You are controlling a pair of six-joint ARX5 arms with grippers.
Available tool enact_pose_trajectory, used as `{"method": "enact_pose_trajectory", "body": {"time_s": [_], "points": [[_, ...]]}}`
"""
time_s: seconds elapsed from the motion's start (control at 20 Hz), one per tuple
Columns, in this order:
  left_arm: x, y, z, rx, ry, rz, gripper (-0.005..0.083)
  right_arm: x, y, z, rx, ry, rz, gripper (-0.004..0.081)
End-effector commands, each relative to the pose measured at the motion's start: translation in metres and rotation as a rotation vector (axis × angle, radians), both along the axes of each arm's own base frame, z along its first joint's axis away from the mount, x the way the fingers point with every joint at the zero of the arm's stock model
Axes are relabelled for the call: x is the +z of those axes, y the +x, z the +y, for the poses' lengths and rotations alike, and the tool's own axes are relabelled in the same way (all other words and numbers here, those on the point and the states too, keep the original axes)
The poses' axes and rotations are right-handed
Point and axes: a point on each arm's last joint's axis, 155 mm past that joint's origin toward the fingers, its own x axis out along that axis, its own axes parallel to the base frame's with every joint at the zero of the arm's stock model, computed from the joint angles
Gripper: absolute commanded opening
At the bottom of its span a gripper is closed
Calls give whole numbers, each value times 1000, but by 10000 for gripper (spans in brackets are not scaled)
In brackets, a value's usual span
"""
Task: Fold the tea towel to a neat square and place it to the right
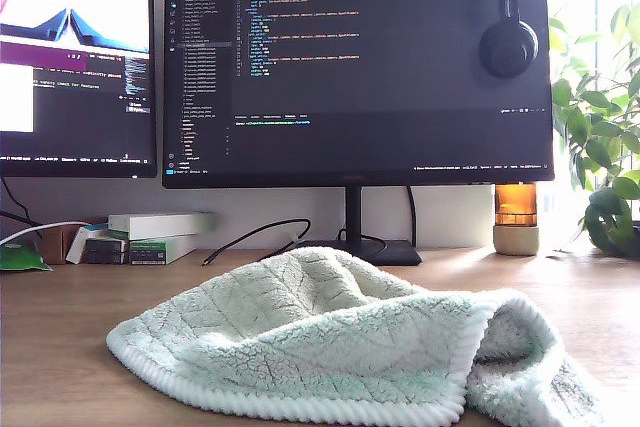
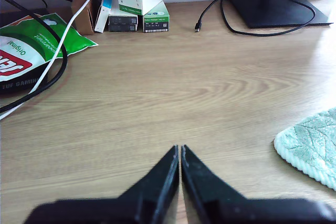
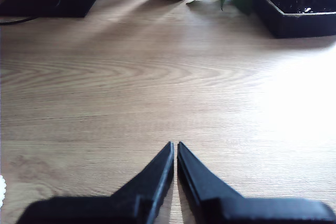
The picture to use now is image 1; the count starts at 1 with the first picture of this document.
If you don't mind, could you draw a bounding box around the green plastic bag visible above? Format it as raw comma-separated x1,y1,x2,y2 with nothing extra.
0,240,53,273

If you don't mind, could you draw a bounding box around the green leafy houseplant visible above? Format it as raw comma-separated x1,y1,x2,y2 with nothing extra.
548,0,640,257

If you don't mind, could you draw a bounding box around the black monitor with video window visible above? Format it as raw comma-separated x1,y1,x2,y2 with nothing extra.
0,0,158,179

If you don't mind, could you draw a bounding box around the thin black wall cable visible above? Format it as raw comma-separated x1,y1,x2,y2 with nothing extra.
0,176,44,228

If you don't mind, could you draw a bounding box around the white cable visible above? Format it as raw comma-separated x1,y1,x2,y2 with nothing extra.
0,219,94,246

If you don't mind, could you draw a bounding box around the black over-ear headphones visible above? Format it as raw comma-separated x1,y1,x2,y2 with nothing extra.
477,0,540,80

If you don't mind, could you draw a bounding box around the mint green fluffy tea towel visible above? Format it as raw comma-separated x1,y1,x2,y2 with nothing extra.
105,245,609,427

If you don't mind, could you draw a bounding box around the looped black monitor cable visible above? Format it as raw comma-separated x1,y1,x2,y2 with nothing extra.
337,226,389,254

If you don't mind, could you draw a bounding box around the wide black code monitor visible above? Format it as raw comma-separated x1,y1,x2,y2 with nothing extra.
161,0,556,267

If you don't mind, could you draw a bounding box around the long white box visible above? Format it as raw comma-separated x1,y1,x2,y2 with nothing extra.
107,211,217,240

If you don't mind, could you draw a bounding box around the green and white box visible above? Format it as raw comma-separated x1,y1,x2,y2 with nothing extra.
128,235,199,266

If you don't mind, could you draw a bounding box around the black usb cable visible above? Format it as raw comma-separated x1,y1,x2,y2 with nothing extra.
202,217,312,267

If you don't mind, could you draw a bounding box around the brown cardboard box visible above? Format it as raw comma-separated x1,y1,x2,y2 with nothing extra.
38,216,109,265

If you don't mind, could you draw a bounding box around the small black box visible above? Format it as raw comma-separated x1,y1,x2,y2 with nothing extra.
82,250,129,265
85,238,129,253

